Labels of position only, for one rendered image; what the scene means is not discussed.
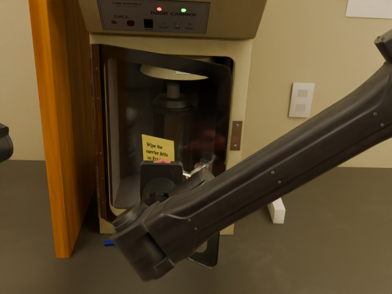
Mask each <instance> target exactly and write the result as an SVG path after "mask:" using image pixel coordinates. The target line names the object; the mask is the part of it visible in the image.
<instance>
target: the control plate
mask: <svg viewBox="0 0 392 294"><path fill-rule="evenodd" d="M97 5H98V9H99V13H100V18H101V23H102V26H103V30H118V31H133V32H161V33H188V34H206V31H207V24H208V16H209V8H210V2H193V1H168V0H97ZM157 7H161V8H162V10H161V11H157V10H156V8H157ZM181 8H186V10H187V11H186V12H182V11H181ZM144 19H153V28H144ZM112 20H116V21H117V23H116V24H112V23H111V21H112ZM128 20H133V21H134V22H135V24H134V25H133V26H129V25H127V21H128ZM162 22H166V25H165V26H163V25H162ZM176 22H178V23H179V24H180V25H179V26H178V27H176V25H175V23H176ZM189 23H192V26H191V27H189V26H188V24H189Z"/></svg>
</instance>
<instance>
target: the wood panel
mask: <svg viewBox="0 0 392 294"><path fill-rule="evenodd" d="M29 11H30V21H31V32H32V38H33V48H34V59H35V65H36V76H37V87H38V97H39V103H40V114H41V124H42V130H43V141H44V152H45V162H46V169H47V179H48V190H49V196H50V207H51V217H52V228H53V234H54V245H55V255H56V258H70V256H71V253H72V250H73V248H74V245H75V242H76V239H77V236H78V234H79V231H80V228H81V226H82V222H83V220H84V217H85V215H86V211H87V209H88V206H89V203H90V200H91V198H92V195H93V192H94V190H95V187H96V169H95V148H94V137H93V116H92V95H91V84H90V62H89V44H90V37H89V32H88V31H86V27H85V23H84V20H83V16H82V12H81V9H80V6H79V2H78V0H29Z"/></svg>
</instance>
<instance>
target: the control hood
mask: <svg viewBox="0 0 392 294"><path fill-rule="evenodd" d="M168 1H193V2H210V8H209V16H208V24H207V28H206V34H188V33H161V32H146V31H118V30H103V26H102V21H101V18H100V13H99V9H98V5H97V0H78V2H79V6H80V9H81V12H82V16H83V20H84V23H85V27H86V31H88V32H92V33H120V34H148V35H163V36H191V37H219V38H234V39H253V38H255V37H256V34H257V30H258V27H259V25H260V22H261V18H262V16H263V13H264V9H265V6H266V3H267V0H168Z"/></svg>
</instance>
